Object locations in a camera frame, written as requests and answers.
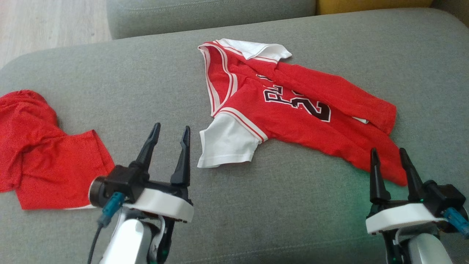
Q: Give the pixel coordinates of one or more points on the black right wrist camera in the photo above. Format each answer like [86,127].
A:
[445,198]

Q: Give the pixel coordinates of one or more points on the red jersey with white sleeves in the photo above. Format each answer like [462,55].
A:
[293,124]

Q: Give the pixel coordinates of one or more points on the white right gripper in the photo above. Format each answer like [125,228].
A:
[399,216]

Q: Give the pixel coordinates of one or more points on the red mesh shorts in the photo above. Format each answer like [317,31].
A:
[47,157]

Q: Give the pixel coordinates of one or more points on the grey sofa back cushion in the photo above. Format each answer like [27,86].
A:
[205,14]

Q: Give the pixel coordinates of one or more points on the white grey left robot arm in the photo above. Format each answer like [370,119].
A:
[126,242]

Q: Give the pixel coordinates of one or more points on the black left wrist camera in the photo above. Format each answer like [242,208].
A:
[122,181]

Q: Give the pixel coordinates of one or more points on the yellow pillow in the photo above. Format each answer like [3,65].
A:
[366,5]

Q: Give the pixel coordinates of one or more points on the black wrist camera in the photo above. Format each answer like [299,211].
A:
[122,181]
[445,198]

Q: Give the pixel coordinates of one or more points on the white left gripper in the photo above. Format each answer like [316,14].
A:
[165,203]

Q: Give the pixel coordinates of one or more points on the grey sofa seat cushion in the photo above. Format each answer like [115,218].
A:
[146,84]

